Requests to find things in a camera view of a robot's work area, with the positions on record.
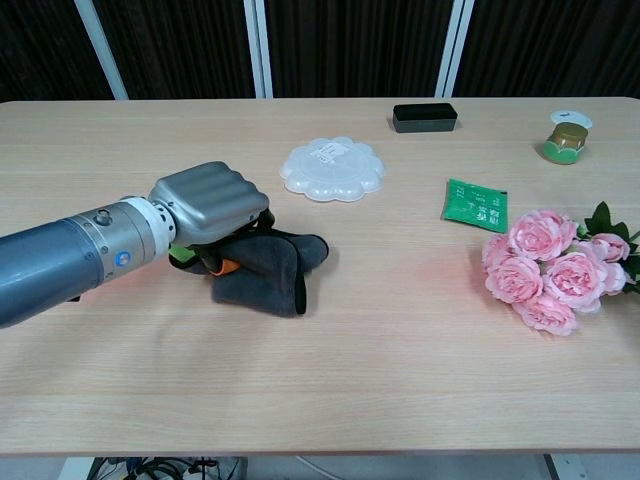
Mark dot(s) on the white upright frame post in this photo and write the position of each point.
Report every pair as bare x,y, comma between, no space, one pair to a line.
259,47

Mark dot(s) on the black rectangular box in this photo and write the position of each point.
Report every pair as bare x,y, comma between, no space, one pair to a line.
425,118

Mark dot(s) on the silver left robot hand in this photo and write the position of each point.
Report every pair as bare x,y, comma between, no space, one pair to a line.
210,200

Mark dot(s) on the white flower-shaped plastic plate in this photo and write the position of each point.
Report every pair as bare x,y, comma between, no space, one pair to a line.
332,169

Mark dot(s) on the green sachet packet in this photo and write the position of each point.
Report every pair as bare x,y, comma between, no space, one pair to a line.
476,205

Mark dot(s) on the dark grey cleaning cloth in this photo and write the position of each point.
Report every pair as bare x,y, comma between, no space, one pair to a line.
270,270

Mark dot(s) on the green and gold jar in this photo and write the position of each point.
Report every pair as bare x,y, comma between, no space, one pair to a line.
564,144

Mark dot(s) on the white table leg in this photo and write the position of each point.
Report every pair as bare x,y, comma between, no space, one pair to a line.
75,469
557,467

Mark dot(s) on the white slanted frame post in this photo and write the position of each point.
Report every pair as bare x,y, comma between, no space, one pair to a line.
102,47
454,47

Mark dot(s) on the pink artificial flower bouquet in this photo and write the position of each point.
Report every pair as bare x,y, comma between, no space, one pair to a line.
545,265

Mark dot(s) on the white round lid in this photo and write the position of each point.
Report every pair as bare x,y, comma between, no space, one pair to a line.
575,118

